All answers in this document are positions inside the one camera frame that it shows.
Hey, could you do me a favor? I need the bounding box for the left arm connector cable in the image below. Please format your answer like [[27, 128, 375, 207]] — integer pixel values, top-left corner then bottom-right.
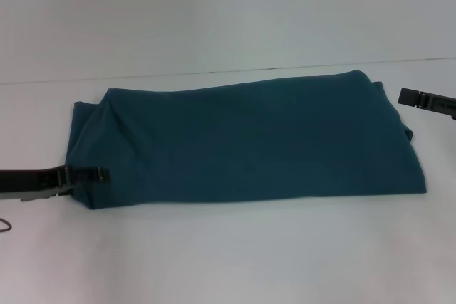
[[0, 216, 14, 236]]

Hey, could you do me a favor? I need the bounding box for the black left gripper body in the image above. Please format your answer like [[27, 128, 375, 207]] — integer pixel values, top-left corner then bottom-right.
[[0, 165, 61, 203]]

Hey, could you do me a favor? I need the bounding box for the teal FREE print T-shirt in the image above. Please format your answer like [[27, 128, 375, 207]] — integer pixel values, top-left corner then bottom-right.
[[63, 68, 428, 211]]

